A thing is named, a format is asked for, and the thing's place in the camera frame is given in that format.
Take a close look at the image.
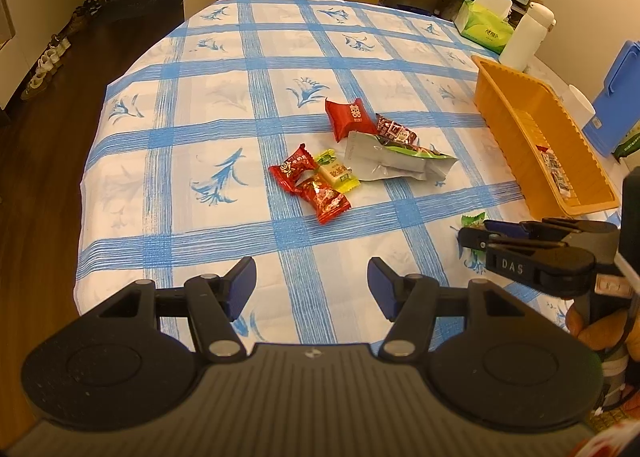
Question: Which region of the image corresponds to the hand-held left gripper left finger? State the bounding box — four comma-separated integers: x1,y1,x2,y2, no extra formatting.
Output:
75,256,258,364

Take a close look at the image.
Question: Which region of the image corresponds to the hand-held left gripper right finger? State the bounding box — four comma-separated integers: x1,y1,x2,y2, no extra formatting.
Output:
366,256,557,364

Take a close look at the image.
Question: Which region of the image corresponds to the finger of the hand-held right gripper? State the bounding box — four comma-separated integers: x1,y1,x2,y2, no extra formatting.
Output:
483,218,620,244
457,227,568,294

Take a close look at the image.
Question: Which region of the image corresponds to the green brown snack packet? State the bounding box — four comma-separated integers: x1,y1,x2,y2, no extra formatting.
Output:
460,211,488,238

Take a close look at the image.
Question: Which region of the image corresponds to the red gold candy packet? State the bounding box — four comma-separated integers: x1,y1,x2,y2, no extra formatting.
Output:
297,176,352,225

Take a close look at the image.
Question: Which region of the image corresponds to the yellow green candy packet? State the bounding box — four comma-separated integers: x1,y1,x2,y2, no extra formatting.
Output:
312,149,361,194

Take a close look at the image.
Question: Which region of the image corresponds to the silver green snack pouch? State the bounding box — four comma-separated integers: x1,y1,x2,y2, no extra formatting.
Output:
344,131,458,182

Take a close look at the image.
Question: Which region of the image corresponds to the red white-print candy packet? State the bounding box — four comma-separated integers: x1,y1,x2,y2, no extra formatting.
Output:
269,143,320,194

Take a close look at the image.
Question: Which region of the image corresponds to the orange plastic tray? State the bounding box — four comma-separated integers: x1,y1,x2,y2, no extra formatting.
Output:
471,55,621,220

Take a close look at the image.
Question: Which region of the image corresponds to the dark patterned snack packet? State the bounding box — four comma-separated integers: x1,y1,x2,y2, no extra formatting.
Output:
375,113,420,145

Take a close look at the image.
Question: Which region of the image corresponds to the person's right hand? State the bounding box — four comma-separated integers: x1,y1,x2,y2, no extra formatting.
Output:
565,304,631,352

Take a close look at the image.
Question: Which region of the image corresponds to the red white-label snack packet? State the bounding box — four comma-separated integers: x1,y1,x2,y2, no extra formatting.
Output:
536,144,575,202

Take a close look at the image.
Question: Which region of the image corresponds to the blue thermos jug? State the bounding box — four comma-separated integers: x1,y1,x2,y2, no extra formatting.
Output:
590,41,640,158

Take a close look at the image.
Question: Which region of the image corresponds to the white cup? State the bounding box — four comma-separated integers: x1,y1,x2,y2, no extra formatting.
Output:
562,84,596,135

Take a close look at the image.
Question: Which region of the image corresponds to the red square snack packet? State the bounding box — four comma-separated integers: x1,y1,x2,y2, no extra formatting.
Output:
325,97,378,142

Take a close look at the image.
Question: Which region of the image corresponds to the blue checked tablecloth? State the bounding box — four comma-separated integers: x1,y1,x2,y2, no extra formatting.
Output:
74,0,626,344

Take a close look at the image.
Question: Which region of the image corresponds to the white thermos bottle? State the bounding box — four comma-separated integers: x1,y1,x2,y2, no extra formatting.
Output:
499,2,557,72

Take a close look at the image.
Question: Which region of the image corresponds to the person's patterned clothing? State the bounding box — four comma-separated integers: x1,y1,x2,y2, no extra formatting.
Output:
575,414,640,457

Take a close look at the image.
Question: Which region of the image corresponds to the green tissue box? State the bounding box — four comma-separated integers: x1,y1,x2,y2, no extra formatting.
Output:
454,0,516,55

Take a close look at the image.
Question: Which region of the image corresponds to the row of shoes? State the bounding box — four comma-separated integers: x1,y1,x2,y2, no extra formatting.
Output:
20,0,103,100

